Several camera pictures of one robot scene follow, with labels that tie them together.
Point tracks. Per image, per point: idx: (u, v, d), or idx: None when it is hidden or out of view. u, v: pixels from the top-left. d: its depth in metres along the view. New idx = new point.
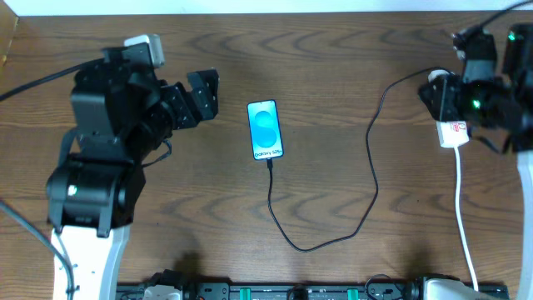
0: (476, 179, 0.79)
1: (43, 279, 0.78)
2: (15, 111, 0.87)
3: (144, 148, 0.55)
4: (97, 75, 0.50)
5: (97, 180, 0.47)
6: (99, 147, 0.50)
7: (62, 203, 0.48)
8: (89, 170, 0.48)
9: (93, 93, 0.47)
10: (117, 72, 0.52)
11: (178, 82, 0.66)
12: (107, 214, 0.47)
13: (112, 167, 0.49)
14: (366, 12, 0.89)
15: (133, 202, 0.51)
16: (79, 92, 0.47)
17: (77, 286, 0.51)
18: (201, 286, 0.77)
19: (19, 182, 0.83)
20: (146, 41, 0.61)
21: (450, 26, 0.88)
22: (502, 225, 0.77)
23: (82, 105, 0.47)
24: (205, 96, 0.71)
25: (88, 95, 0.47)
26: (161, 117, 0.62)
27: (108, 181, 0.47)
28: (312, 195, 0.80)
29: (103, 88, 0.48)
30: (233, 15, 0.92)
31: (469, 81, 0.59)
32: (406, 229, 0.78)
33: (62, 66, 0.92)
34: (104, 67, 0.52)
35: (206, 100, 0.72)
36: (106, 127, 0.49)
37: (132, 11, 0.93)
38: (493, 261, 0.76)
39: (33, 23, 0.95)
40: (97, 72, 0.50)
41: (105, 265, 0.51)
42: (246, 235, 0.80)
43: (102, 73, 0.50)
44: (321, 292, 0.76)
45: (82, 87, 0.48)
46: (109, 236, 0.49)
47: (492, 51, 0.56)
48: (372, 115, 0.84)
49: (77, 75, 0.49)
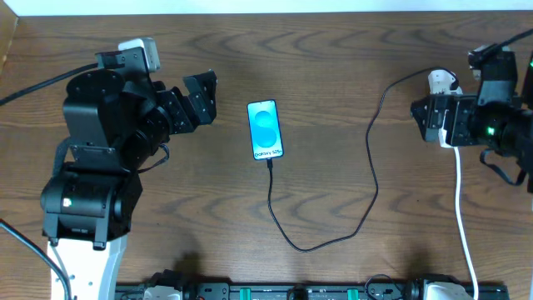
0: (475, 178, 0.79)
1: (42, 281, 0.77)
2: (12, 110, 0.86)
3: (141, 156, 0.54)
4: (90, 84, 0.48)
5: (92, 192, 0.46)
6: (93, 157, 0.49)
7: (56, 215, 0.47)
8: (84, 182, 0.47)
9: (87, 105, 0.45)
10: (111, 79, 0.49)
11: (174, 88, 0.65)
12: (102, 226, 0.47)
13: (107, 178, 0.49)
14: (366, 13, 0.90)
15: (130, 212, 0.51)
16: (72, 103, 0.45)
17: (74, 297, 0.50)
18: (201, 286, 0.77)
19: (18, 184, 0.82)
20: (141, 45, 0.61)
21: (448, 27, 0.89)
22: (500, 224, 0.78)
23: (75, 117, 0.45)
24: (202, 100, 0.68)
25: (82, 106, 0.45)
26: (157, 125, 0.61)
27: (104, 192, 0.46)
28: (313, 195, 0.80)
29: (97, 98, 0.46)
30: (233, 14, 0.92)
31: (483, 103, 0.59)
32: (406, 228, 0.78)
33: (59, 66, 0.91)
34: (97, 75, 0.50)
35: (203, 103, 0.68)
36: (101, 138, 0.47)
37: (132, 10, 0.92)
38: (490, 260, 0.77)
39: (31, 22, 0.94)
40: (92, 81, 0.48)
41: (103, 276, 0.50)
42: (246, 235, 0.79)
43: (97, 82, 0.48)
44: (321, 292, 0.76)
45: (75, 97, 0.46)
46: (107, 247, 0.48)
47: (510, 74, 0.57)
48: (372, 115, 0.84)
49: (69, 85, 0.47)
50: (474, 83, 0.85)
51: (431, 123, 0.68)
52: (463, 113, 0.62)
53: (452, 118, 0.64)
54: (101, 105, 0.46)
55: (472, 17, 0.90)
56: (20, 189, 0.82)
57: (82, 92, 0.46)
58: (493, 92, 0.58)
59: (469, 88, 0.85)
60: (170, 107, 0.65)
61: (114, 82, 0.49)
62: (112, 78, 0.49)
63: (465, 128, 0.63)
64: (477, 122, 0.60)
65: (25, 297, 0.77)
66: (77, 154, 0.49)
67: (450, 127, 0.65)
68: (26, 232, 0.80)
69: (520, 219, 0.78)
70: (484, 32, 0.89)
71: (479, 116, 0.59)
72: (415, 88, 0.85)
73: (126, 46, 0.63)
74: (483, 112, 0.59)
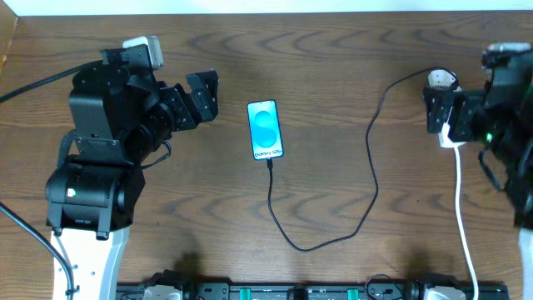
0: (475, 179, 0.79)
1: (42, 280, 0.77)
2: (14, 111, 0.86)
3: (144, 150, 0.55)
4: (96, 77, 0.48)
5: (97, 182, 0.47)
6: (97, 149, 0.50)
7: (60, 205, 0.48)
8: (89, 173, 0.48)
9: (92, 97, 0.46)
10: (117, 72, 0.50)
11: (178, 85, 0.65)
12: (105, 216, 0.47)
13: (112, 170, 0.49)
14: (366, 13, 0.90)
15: (133, 204, 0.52)
16: (77, 95, 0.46)
17: (77, 287, 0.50)
18: (202, 287, 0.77)
19: (18, 184, 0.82)
20: (146, 42, 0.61)
21: (448, 27, 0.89)
22: (500, 224, 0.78)
23: (80, 108, 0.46)
24: (205, 97, 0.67)
25: (87, 98, 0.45)
26: (161, 122, 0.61)
27: (107, 182, 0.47)
28: (313, 195, 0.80)
29: (102, 91, 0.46)
30: (233, 14, 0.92)
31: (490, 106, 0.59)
32: (406, 229, 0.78)
33: (59, 66, 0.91)
34: (103, 68, 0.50)
35: (206, 102, 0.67)
36: (105, 130, 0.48)
37: (132, 10, 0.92)
38: (491, 260, 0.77)
39: (31, 21, 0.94)
40: (98, 73, 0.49)
41: (106, 266, 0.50)
42: (246, 235, 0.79)
43: (102, 75, 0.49)
44: (321, 292, 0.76)
45: (81, 90, 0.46)
46: (109, 237, 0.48)
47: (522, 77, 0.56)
48: (372, 115, 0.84)
49: (75, 77, 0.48)
50: (474, 83, 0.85)
51: (435, 117, 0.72)
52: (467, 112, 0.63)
53: (455, 117, 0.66)
54: (106, 97, 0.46)
55: (471, 17, 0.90)
56: (19, 189, 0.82)
57: (87, 84, 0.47)
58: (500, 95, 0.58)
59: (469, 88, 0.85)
60: (172, 103, 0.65)
61: (119, 75, 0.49)
62: (117, 72, 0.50)
63: (465, 124, 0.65)
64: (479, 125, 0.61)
65: (26, 297, 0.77)
66: (82, 147, 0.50)
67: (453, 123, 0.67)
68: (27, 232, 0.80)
69: None
70: (483, 32, 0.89)
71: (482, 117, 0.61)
72: (415, 88, 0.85)
73: (130, 43, 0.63)
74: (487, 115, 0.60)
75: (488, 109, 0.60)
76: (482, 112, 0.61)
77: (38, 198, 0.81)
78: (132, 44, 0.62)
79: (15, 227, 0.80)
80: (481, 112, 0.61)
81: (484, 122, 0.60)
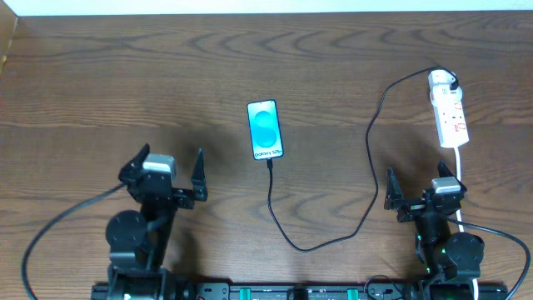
0: (475, 179, 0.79)
1: (41, 279, 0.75)
2: (15, 111, 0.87)
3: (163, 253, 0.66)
4: (123, 228, 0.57)
5: (143, 290, 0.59)
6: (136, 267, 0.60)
7: None
8: (136, 285, 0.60)
9: (124, 252, 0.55)
10: (138, 224, 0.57)
11: (186, 191, 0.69)
12: None
13: (151, 282, 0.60)
14: (363, 13, 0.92)
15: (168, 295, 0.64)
16: (114, 254, 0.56)
17: None
18: (201, 287, 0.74)
19: (17, 184, 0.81)
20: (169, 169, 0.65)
21: (448, 26, 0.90)
22: (505, 224, 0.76)
23: (117, 262, 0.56)
24: (203, 193, 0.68)
25: (121, 254, 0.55)
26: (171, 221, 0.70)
27: (151, 291, 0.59)
28: (313, 195, 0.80)
29: (132, 244, 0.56)
30: (233, 15, 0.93)
31: (426, 225, 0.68)
32: (406, 230, 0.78)
33: (57, 65, 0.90)
34: (127, 218, 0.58)
35: (202, 194, 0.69)
36: (137, 265, 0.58)
37: (133, 11, 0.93)
38: (494, 261, 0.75)
39: (32, 22, 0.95)
40: (123, 227, 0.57)
41: None
42: (246, 235, 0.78)
43: (127, 227, 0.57)
44: (321, 292, 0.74)
45: (115, 247, 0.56)
46: None
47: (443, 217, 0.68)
48: (372, 115, 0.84)
49: (107, 234, 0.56)
50: (474, 82, 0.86)
51: (388, 207, 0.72)
52: (409, 217, 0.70)
53: (399, 216, 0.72)
54: (135, 249, 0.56)
55: (471, 17, 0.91)
56: (19, 189, 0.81)
57: (118, 240, 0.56)
58: (435, 222, 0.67)
59: (469, 87, 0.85)
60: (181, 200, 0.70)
61: (140, 226, 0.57)
62: (136, 223, 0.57)
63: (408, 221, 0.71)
64: (417, 229, 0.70)
65: None
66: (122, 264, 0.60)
67: (399, 217, 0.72)
68: (24, 232, 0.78)
69: (524, 219, 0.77)
70: (484, 32, 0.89)
71: (418, 222, 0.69)
72: (415, 88, 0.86)
73: (151, 165, 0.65)
74: (423, 223, 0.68)
75: (425, 221, 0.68)
76: (420, 219, 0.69)
77: (37, 197, 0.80)
78: (154, 167, 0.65)
79: (15, 227, 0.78)
80: (420, 219, 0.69)
81: (419, 228, 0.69)
